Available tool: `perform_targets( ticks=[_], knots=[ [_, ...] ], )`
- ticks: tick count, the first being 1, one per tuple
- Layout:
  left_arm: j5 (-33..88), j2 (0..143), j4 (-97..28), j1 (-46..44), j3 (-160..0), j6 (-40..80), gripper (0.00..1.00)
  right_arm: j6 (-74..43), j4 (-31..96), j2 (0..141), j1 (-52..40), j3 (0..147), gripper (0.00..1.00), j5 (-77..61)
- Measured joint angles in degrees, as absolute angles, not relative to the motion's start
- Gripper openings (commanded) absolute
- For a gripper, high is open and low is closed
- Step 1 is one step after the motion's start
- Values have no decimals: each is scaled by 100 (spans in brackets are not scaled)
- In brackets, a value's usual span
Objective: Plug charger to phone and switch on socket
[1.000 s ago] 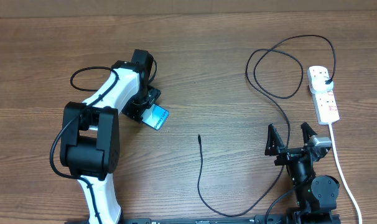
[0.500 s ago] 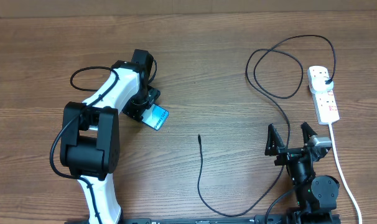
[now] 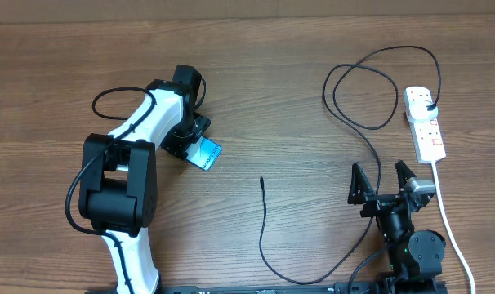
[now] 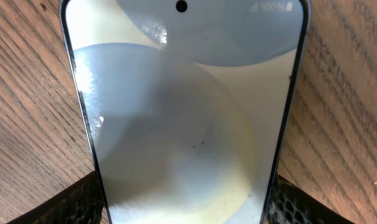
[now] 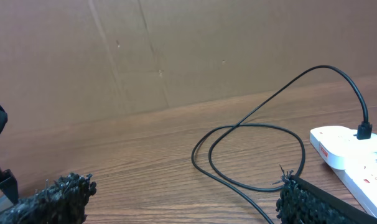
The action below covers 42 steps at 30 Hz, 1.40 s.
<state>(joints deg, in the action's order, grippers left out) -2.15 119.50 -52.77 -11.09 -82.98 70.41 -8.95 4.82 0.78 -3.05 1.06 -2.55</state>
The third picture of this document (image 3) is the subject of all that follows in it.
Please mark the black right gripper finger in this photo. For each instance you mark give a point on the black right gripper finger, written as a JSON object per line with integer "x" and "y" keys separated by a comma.
{"x": 360, "y": 187}
{"x": 404, "y": 175}

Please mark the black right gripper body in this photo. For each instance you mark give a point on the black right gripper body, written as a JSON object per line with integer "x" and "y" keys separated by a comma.
{"x": 377, "y": 205}

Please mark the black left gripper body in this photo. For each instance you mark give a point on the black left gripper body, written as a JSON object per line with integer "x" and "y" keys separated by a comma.
{"x": 180, "y": 139}

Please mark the Samsung Galaxy smartphone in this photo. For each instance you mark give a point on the Samsung Galaxy smartphone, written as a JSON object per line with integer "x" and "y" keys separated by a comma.
{"x": 203, "y": 153}

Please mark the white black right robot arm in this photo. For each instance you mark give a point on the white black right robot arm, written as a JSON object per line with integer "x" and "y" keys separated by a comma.
{"x": 415, "y": 256}

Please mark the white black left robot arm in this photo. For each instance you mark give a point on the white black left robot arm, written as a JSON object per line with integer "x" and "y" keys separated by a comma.
{"x": 118, "y": 185}

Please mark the white USB charger adapter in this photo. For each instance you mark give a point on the white USB charger adapter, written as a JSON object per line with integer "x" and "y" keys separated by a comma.
{"x": 418, "y": 111}

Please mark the white power strip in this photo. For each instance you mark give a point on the white power strip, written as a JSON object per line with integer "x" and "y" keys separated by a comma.
{"x": 426, "y": 135}

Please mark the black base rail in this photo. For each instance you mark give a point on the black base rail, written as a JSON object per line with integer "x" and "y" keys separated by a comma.
{"x": 336, "y": 288}

